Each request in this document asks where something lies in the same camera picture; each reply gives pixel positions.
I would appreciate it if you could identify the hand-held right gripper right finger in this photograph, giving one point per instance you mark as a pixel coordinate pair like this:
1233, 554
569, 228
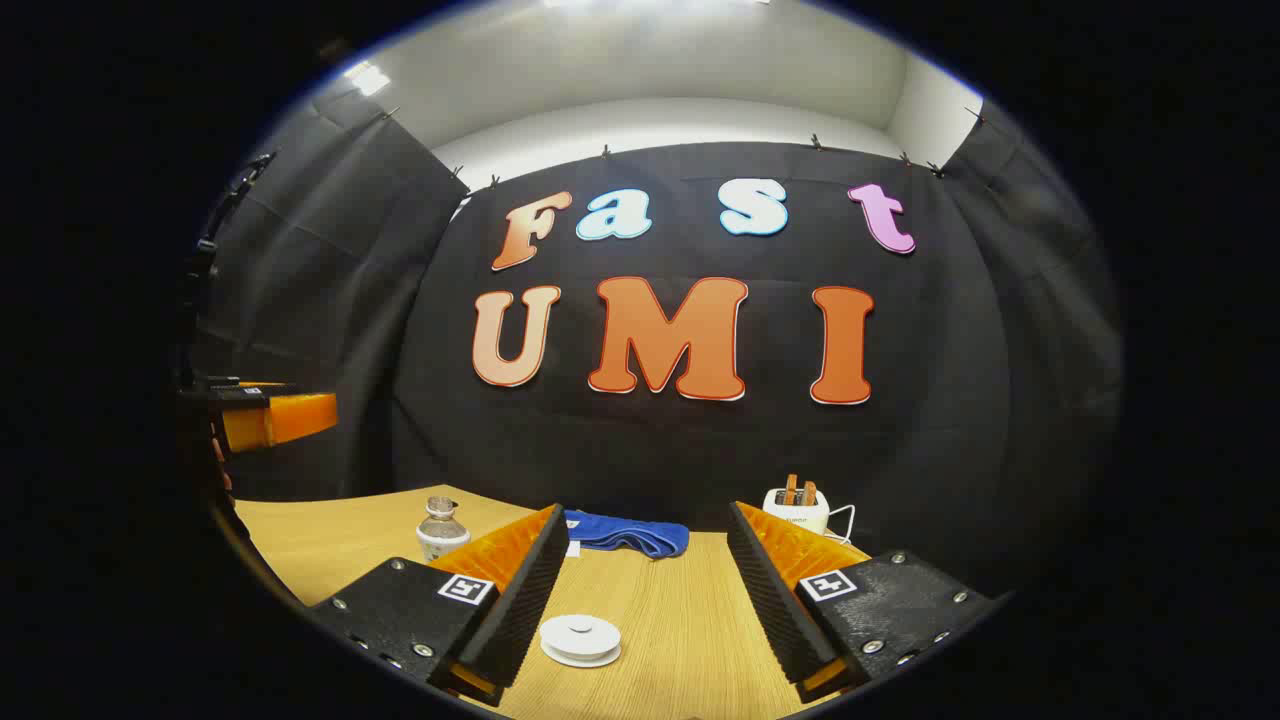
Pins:
780, 610

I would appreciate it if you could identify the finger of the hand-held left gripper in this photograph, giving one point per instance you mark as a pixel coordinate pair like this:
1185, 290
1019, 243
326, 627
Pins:
250, 384
285, 420

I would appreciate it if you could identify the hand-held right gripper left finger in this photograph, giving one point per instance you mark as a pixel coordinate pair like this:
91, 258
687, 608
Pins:
515, 610

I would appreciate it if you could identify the white teacup lid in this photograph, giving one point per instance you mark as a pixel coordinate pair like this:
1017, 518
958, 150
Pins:
580, 635

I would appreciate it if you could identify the clear plastic water bottle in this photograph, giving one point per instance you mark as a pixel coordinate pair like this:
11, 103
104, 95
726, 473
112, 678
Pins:
440, 535

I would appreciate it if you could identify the white toaster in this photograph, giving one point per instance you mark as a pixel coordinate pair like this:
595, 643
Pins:
805, 520

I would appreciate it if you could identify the blue towel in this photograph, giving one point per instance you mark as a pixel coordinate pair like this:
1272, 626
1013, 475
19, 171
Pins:
640, 535

